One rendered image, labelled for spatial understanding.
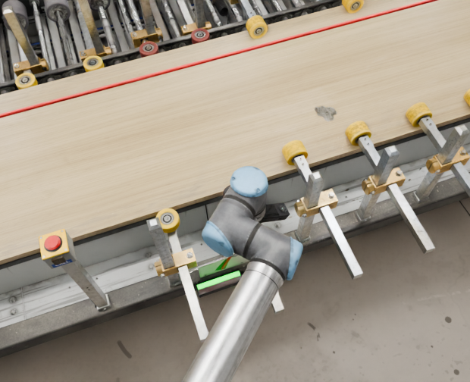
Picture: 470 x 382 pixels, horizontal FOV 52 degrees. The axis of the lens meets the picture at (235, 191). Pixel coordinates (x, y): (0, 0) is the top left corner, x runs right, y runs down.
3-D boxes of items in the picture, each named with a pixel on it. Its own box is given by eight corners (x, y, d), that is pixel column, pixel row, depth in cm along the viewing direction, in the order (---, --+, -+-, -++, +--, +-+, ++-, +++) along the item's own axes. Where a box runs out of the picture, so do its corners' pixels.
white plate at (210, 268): (267, 255, 179) (268, 245, 170) (200, 278, 175) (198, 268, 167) (267, 254, 179) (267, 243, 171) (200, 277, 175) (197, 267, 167)
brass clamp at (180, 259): (198, 267, 165) (196, 261, 161) (159, 280, 163) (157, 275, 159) (192, 252, 168) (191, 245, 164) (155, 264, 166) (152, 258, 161)
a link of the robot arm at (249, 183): (221, 186, 115) (241, 155, 120) (223, 211, 126) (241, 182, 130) (256, 202, 113) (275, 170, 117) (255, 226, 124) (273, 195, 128)
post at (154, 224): (180, 283, 176) (161, 225, 134) (171, 286, 175) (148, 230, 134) (178, 275, 177) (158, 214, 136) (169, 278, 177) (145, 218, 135)
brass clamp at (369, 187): (402, 187, 167) (407, 180, 163) (368, 198, 165) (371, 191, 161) (394, 173, 170) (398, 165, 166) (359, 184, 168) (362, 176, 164)
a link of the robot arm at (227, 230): (239, 252, 108) (264, 208, 113) (195, 230, 111) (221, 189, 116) (240, 267, 116) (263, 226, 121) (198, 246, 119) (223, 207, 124)
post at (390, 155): (366, 222, 188) (400, 151, 147) (358, 225, 188) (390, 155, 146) (362, 214, 190) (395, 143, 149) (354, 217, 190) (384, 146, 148)
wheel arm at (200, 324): (211, 339, 153) (210, 336, 149) (200, 343, 152) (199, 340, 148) (173, 223, 173) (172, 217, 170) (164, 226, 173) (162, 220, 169)
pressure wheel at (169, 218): (186, 227, 175) (182, 211, 165) (176, 245, 171) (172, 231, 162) (166, 219, 177) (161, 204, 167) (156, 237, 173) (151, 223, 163)
